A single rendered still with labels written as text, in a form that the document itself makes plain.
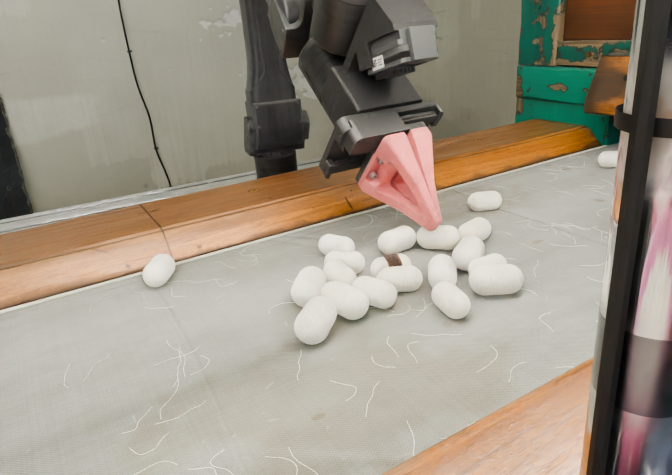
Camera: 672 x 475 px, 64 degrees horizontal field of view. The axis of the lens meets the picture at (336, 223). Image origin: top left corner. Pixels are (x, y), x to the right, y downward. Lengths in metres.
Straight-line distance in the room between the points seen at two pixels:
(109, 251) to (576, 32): 0.66
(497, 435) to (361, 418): 0.07
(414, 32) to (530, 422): 0.28
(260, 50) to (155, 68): 1.63
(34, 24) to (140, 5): 0.38
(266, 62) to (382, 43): 0.34
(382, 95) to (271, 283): 0.18
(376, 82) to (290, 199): 0.14
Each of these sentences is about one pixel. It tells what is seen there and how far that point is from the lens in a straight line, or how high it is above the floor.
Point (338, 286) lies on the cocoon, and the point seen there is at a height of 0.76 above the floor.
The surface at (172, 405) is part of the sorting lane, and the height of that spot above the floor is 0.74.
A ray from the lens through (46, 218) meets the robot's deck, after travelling 0.93.
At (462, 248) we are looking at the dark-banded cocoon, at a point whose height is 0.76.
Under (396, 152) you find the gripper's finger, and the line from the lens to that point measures 0.43.
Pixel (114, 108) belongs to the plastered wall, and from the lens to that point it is 2.36.
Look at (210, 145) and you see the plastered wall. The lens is 2.45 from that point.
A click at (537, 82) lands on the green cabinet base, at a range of 0.88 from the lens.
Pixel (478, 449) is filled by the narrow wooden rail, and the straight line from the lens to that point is 0.23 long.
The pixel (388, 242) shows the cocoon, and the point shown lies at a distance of 0.44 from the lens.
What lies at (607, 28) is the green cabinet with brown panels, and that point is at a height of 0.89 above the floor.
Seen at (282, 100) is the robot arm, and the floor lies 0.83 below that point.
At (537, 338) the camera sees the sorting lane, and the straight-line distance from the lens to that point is 0.35.
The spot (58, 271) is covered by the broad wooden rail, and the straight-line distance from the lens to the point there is 0.48.
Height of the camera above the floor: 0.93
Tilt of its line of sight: 21 degrees down
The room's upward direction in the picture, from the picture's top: 4 degrees counter-clockwise
